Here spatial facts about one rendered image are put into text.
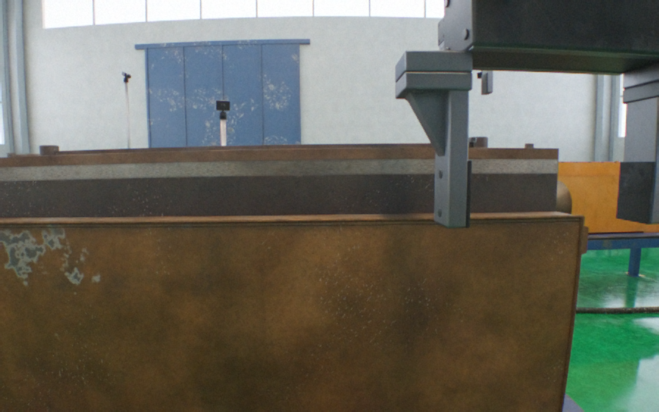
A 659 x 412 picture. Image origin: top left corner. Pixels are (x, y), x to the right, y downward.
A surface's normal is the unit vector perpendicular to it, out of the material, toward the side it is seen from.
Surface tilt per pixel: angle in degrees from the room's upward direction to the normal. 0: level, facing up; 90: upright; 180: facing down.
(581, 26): 90
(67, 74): 90
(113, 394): 90
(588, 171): 90
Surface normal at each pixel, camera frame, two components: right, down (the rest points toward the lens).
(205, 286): 0.00, 0.11
